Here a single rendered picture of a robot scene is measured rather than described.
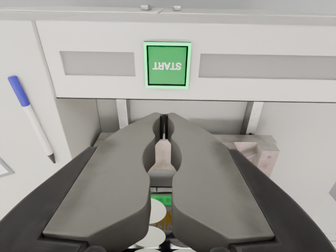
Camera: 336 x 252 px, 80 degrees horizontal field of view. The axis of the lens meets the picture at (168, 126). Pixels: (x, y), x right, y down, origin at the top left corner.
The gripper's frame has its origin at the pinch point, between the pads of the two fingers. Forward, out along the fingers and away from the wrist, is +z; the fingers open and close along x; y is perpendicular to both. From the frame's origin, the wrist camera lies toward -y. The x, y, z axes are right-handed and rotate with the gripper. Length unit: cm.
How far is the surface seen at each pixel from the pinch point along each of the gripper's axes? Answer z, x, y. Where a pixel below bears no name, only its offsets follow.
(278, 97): 14.6, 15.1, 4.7
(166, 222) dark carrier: 20.7, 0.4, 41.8
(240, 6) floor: 111, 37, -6
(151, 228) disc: 20.7, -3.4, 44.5
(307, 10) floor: 111, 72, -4
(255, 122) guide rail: 25.6, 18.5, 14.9
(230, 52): 14.6, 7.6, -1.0
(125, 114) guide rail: 25.7, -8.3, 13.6
